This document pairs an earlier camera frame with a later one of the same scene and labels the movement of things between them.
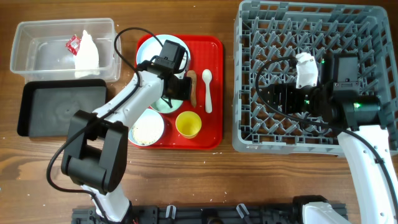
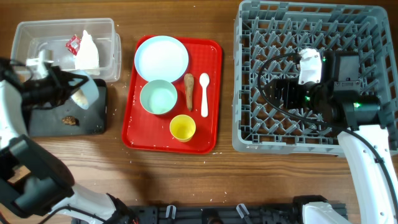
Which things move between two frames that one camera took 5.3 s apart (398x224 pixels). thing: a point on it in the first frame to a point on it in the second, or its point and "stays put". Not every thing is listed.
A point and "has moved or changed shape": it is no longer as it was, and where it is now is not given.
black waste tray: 46,106 stays put
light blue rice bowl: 147,130 to 86,96
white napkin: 86,61 stays put
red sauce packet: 73,45 stays put
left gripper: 185,93 to 63,79
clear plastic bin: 40,51 stays put
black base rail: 198,214 stays put
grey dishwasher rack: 265,30 stays put
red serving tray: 198,124 stays put
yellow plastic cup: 188,124 has moved or changed shape
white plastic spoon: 207,76 has moved or changed shape
